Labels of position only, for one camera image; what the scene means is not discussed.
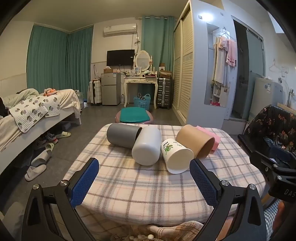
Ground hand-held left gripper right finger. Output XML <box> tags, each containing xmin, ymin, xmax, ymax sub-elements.
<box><xmin>189</xmin><ymin>159</ymin><xmax>271</xmax><ymax>241</ymax></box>

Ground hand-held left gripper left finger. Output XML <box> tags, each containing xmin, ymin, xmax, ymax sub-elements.
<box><xmin>21</xmin><ymin>158</ymin><xmax>100</xmax><ymax>241</ymax></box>

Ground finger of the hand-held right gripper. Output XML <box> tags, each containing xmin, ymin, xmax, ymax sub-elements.
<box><xmin>249</xmin><ymin>150</ymin><xmax>284</xmax><ymax>184</ymax></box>

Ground person's right forearm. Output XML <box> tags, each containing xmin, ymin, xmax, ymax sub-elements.
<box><xmin>264</xmin><ymin>199</ymin><xmax>288</xmax><ymax>241</ymax></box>

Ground white paper cup green print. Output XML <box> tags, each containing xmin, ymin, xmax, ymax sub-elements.
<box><xmin>161</xmin><ymin>138</ymin><xmax>194</xmax><ymax>174</ymax></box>

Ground brown paper cup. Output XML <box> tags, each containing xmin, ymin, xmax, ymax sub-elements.
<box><xmin>175</xmin><ymin>124</ymin><xmax>216</xmax><ymax>159</ymax></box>

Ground dark grey cup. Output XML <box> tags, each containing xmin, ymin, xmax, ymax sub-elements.
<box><xmin>107</xmin><ymin>123</ymin><xmax>143</xmax><ymax>149</ymax></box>

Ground light grey cup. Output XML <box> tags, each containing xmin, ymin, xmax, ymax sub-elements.
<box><xmin>132</xmin><ymin>126</ymin><xmax>162</xmax><ymax>166</ymax></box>

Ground black floral fabric chair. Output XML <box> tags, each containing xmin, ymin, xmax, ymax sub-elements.
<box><xmin>238</xmin><ymin>104</ymin><xmax>296</xmax><ymax>152</ymax></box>

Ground pink box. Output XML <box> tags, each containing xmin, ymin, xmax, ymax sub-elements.
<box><xmin>196</xmin><ymin>126</ymin><xmax>220</xmax><ymax>151</ymax></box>

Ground white slipper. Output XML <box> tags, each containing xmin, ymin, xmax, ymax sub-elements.
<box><xmin>31</xmin><ymin>149</ymin><xmax>53</xmax><ymax>167</ymax></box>
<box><xmin>24</xmin><ymin>164</ymin><xmax>47</xmax><ymax>182</ymax></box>

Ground sneakers under bed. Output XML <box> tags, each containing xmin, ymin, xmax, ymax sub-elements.
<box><xmin>34</xmin><ymin>133</ymin><xmax>59</xmax><ymax>149</ymax></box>

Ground plaid tablecloth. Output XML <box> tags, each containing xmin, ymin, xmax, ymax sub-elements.
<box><xmin>63</xmin><ymin>123</ymin><xmax>267</xmax><ymax>227</ymax></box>

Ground grey cloth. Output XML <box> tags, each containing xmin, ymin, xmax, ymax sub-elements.
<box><xmin>3</xmin><ymin>201</ymin><xmax>25</xmax><ymax>241</ymax></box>

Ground pink round stool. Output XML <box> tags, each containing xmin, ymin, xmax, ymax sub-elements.
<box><xmin>115</xmin><ymin>108</ymin><xmax>155</xmax><ymax>125</ymax></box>

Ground large water jug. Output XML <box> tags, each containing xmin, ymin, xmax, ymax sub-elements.
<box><xmin>75</xmin><ymin>90</ymin><xmax>84</xmax><ymax>108</ymax></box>

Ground green seat cushion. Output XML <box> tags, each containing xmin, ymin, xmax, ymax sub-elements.
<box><xmin>120</xmin><ymin>108</ymin><xmax>150</xmax><ymax>123</ymax></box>

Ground bed with beige sheet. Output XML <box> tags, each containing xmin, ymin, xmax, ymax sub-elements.
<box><xmin>0</xmin><ymin>89</ymin><xmax>83</xmax><ymax>175</ymax></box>

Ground printed white blanket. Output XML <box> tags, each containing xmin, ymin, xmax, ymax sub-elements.
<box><xmin>8</xmin><ymin>95</ymin><xmax>61</xmax><ymax>133</ymax></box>

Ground white suitcase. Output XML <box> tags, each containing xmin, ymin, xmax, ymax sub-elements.
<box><xmin>89</xmin><ymin>79</ymin><xmax>102</xmax><ymax>105</ymax></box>

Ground black suitcase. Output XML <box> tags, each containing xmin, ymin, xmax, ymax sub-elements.
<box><xmin>156</xmin><ymin>77</ymin><xmax>173</xmax><ymax>110</ymax></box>

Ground silver small fridge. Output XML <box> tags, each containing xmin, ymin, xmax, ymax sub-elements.
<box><xmin>101</xmin><ymin>72</ymin><xmax>122</xmax><ymax>106</ymax></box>

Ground blue laundry basket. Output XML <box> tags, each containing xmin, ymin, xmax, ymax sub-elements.
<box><xmin>133</xmin><ymin>94</ymin><xmax>151</xmax><ymax>111</ymax></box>

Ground beige hanging towel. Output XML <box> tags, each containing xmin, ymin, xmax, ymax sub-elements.
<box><xmin>212</xmin><ymin>37</ymin><xmax>228</xmax><ymax>87</ymax></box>

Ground grey green quilt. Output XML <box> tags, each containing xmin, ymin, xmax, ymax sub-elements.
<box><xmin>0</xmin><ymin>89</ymin><xmax>40</xmax><ymax>110</ymax></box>

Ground frosted glass door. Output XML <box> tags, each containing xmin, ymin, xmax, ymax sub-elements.
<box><xmin>245</xmin><ymin>29</ymin><xmax>265</xmax><ymax>77</ymax></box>

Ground pink hanging towel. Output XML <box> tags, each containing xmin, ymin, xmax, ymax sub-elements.
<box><xmin>226</xmin><ymin>39</ymin><xmax>238</xmax><ymax>68</ymax></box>

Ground cream slatted wardrobe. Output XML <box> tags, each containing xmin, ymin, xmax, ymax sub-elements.
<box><xmin>173</xmin><ymin>10</ymin><xmax>194</xmax><ymax>124</ymax></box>

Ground cardboard boxes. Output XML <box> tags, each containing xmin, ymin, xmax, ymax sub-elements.
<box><xmin>158</xmin><ymin>63</ymin><xmax>173</xmax><ymax>79</ymax></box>

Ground white dressing table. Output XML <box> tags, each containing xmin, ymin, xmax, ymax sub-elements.
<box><xmin>123</xmin><ymin>76</ymin><xmax>159</xmax><ymax>110</ymax></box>

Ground green curtain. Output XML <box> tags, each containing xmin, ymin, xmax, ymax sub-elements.
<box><xmin>141</xmin><ymin>15</ymin><xmax>175</xmax><ymax>73</ymax></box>
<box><xmin>67</xmin><ymin>26</ymin><xmax>94</xmax><ymax>91</ymax></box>
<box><xmin>27</xmin><ymin>25</ymin><xmax>69</xmax><ymax>92</ymax></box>

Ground black television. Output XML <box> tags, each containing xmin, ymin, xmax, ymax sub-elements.
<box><xmin>107</xmin><ymin>49</ymin><xmax>135</xmax><ymax>67</ymax></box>

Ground oval white mirror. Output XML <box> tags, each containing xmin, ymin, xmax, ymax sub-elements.
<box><xmin>135</xmin><ymin>50</ymin><xmax>154</xmax><ymax>73</ymax></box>

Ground white air conditioner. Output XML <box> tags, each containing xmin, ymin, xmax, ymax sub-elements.
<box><xmin>103</xmin><ymin>23</ymin><xmax>138</xmax><ymax>37</ymax></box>

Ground wire clothes hanger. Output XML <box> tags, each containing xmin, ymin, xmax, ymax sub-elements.
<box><xmin>269</xmin><ymin>59</ymin><xmax>286</xmax><ymax>73</ymax></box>

